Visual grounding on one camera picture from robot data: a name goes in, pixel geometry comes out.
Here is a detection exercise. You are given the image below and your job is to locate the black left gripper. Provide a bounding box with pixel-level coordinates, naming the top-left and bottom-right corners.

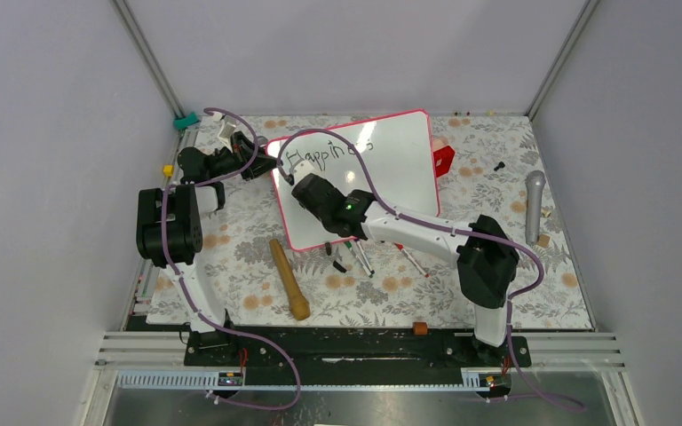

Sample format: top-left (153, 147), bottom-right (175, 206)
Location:
top-left (208, 132), bottom-right (283, 182)

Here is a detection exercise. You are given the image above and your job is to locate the pink framed whiteboard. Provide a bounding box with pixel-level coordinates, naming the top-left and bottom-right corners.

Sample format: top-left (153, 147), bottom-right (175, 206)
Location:
top-left (266, 109), bottom-right (440, 251)

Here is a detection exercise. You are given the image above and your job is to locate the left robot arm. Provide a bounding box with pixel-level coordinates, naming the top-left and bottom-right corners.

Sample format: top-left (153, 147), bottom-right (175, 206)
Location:
top-left (136, 131), bottom-right (276, 365)

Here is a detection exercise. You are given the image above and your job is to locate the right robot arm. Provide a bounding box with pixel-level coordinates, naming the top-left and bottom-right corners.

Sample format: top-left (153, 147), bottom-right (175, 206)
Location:
top-left (289, 173), bottom-right (519, 366)

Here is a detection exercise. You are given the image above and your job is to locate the green whiteboard marker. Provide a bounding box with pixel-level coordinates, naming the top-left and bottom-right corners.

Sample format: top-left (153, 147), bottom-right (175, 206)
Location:
top-left (345, 241), bottom-right (374, 278)

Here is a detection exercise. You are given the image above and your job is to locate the blue whiteboard marker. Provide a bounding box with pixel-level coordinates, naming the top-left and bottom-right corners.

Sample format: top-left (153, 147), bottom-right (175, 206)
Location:
top-left (354, 240), bottom-right (375, 277)

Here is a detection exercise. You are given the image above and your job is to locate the red whiteboard marker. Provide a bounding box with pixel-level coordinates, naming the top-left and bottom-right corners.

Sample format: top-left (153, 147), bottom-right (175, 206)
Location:
top-left (396, 244), bottom-right (430, 278)

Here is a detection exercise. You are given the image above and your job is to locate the black marker cap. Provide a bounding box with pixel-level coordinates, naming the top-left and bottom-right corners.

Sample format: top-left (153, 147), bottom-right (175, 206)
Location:
top-left (332, 261), bottom-right (347, 273)

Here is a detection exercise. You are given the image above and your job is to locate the teal clamp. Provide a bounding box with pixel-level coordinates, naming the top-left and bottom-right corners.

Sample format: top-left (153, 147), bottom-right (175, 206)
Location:
top-left (173, 112), bottom-right (199, 131)

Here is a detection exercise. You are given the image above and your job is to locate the floral patterned table mat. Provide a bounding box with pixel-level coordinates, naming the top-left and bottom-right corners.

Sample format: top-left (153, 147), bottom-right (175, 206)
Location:
top-left (145, 114), bottom-right (594, 330)

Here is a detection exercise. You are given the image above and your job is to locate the gold toy microphone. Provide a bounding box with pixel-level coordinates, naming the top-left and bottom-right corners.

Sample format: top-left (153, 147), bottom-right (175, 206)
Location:
top-left (269, 239), bottom-right (311, 321)

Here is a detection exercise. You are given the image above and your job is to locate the large red block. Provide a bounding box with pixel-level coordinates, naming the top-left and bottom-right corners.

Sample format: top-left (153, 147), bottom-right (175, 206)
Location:
top-left (432, 146), bottom-right (456, 178)

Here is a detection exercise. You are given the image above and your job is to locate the small brown cube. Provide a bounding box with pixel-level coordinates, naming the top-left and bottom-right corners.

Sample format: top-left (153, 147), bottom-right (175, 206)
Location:
top-left (412, 321), bottom-right (428, 335)

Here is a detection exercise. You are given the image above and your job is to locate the silver toy microphone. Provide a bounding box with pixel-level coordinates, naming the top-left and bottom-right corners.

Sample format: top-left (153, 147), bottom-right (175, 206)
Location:
top-left (525, 170), bottom-right (546, 245)

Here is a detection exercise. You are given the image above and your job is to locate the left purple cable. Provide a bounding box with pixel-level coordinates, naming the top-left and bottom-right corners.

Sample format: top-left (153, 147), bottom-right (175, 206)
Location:
top-left (161, 106), bottom-right (302, 413)

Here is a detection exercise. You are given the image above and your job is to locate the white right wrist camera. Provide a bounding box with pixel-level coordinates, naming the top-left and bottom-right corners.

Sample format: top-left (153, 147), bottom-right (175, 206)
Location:
top-left (287, 160), bottom-right (321, 185)

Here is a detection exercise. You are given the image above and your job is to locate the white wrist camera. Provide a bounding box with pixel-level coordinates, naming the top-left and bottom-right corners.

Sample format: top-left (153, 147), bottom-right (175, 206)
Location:
top-left (215, 114), bottom-right (240, 145)
top-left (287, 160), bottom-right (321, 185)

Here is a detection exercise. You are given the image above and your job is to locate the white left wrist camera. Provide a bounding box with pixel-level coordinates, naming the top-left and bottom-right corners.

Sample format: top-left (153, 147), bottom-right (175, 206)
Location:
top-left (215, 114), bottom-right (240, 145)

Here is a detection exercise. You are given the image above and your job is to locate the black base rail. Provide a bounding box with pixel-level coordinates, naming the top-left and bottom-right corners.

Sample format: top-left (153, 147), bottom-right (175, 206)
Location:
top-left (168, 323), bottom-right (532, 387)

